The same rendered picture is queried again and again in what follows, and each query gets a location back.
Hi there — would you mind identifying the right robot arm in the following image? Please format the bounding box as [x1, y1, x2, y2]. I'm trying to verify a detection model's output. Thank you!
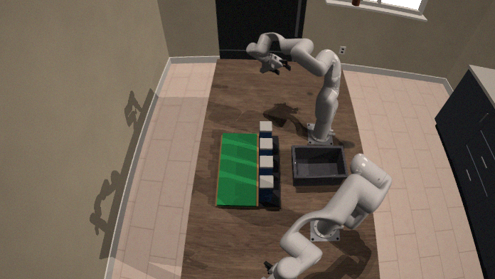
[246, 33, 341, 142]

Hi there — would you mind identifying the grey crate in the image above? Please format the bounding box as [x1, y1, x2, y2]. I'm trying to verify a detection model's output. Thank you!
[292, 145, 348, 186]

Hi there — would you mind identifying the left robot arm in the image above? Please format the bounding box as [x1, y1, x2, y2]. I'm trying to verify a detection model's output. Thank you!
[268, 154, 392, 279]

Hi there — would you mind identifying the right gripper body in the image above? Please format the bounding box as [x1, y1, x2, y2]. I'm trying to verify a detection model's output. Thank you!
[270, 54, 283, 70]

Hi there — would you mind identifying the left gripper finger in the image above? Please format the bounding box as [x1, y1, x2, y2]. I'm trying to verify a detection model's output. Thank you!
[264, 261, 273, 271]

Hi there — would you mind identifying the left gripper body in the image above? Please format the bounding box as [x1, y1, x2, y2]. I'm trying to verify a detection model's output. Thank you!
[269, 262, 278, 275]

